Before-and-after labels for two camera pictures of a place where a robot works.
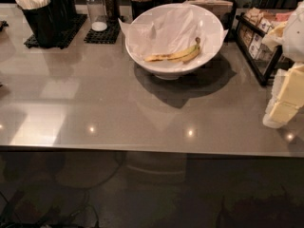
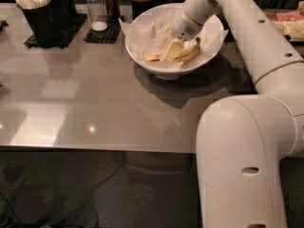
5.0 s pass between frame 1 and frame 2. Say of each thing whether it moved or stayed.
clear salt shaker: stayed
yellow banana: stayed
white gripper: moved
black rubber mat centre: stayed
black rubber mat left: stayed
